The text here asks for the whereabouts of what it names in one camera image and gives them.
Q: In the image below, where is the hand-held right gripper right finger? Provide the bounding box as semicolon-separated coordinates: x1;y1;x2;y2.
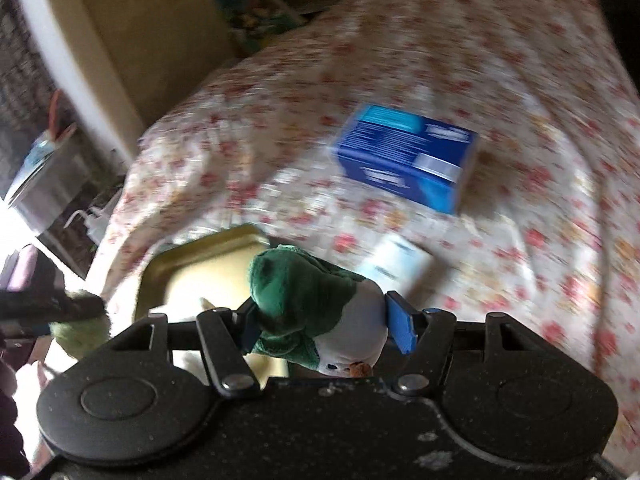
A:
384;290;548;397

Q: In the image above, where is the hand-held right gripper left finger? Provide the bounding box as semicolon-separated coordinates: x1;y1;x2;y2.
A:
107;300;263;398

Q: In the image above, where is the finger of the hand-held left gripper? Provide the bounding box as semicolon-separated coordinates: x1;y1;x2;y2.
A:
0;290;107;332

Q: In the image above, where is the green knitted ball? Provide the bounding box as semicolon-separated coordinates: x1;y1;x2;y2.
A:
49;287;113;358

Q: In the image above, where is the green and white plush doll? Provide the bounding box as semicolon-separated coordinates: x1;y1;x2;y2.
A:
247;245;391;378

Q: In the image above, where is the small white tissue pack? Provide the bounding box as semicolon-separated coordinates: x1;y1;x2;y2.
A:
357;237;435;293

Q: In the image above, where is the gold metal tin tray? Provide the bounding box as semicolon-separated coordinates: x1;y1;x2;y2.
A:
132;224;273;376

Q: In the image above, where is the purple stool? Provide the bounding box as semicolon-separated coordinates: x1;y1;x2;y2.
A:
0;244;66;293

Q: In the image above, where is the white squeeze wash bottle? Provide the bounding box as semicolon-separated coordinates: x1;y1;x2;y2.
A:
70;202;113;243

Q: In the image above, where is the black chair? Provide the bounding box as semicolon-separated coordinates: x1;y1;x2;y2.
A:
0;355;32;480

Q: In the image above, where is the round glass side table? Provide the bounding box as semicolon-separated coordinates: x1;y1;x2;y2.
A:
5;130;93;233

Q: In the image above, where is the light blue crumpled item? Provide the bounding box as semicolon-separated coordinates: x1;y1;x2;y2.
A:
27;135;61;173

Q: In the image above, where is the blue tissue pack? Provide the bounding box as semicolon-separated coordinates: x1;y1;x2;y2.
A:
334;104;481;217

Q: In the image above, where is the orange tool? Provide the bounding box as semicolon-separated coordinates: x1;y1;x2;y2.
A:
47;90;78;141

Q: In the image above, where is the floral bed cover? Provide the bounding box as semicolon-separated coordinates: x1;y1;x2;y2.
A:
92;0;640;461

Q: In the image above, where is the beige bed headboard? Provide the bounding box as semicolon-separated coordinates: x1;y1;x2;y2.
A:
37;0;373;131

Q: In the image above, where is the cartoon poster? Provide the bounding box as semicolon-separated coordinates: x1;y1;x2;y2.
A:
214;0;307;57

